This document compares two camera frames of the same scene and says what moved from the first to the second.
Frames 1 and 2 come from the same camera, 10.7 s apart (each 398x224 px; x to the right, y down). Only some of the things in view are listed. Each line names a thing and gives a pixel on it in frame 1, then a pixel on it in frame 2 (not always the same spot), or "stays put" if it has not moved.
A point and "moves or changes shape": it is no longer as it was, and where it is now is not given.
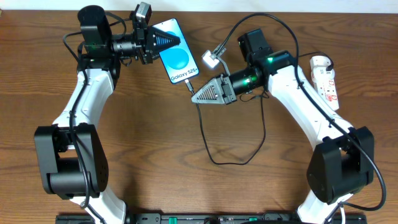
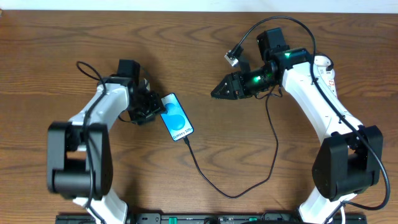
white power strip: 324,81 stays put
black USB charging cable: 331,65 moves or changes shape
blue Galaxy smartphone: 178,60 → 175,117
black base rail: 204,218 stays put
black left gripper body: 143,44 → 152,107
